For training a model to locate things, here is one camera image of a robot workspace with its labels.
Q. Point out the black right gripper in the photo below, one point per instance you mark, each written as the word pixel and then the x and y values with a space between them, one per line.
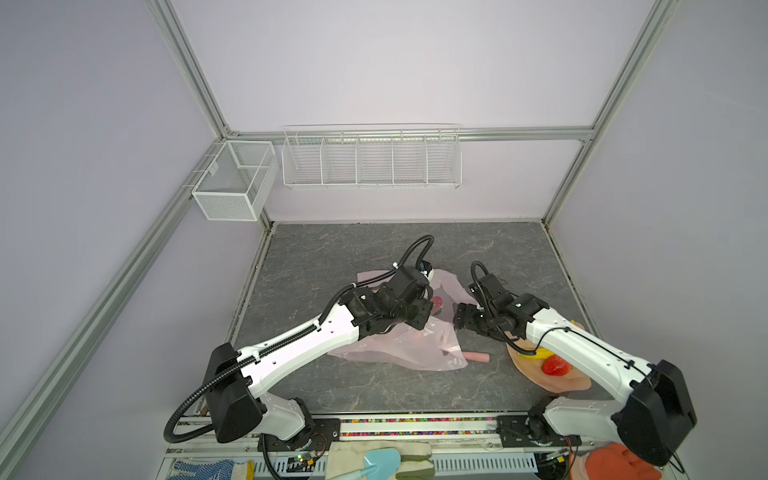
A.
pixel 462 313

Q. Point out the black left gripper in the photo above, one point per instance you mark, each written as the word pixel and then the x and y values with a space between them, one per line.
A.
pixel 424 307

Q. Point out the pink printed plastic bag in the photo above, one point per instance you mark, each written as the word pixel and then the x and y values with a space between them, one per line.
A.
pixel 435 348

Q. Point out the yellow banana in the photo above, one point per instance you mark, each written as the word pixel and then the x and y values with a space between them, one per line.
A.
pixel 539 354

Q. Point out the red strawberry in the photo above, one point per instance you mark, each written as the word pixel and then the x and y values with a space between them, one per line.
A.
pixel 556 366

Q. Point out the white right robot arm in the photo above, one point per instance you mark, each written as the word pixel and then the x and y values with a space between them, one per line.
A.
pixel 649 409

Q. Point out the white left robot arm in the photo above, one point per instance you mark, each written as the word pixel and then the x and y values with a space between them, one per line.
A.
pixel 234 399

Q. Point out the beige wavy fruit plate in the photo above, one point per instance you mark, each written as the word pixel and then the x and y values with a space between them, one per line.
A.
pixel 531 369

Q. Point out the teal plastic trowel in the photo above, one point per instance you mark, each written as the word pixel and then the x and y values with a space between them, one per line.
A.
pixel 379 464

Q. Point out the beige work glove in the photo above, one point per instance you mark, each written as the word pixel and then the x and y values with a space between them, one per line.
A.
pixel 416 457

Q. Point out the orange rubber glove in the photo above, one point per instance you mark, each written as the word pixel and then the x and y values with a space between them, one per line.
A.
pixel 613 462

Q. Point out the blue knitted glove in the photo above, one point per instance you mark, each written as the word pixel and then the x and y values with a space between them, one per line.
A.
pixel 219 470

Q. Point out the purple scoop pink handle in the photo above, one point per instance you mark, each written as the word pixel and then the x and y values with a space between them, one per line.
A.
pixel 477 357

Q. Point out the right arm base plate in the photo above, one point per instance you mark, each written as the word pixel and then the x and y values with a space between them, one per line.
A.
pixel 522 430

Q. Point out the long white wire shelf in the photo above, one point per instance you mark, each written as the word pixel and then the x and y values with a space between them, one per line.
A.
pixel 345 156

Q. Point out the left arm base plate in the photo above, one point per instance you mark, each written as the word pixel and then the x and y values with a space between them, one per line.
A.
pixel 319 435

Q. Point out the small white wire basket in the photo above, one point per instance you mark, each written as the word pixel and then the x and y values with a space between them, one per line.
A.
pixel 237 182

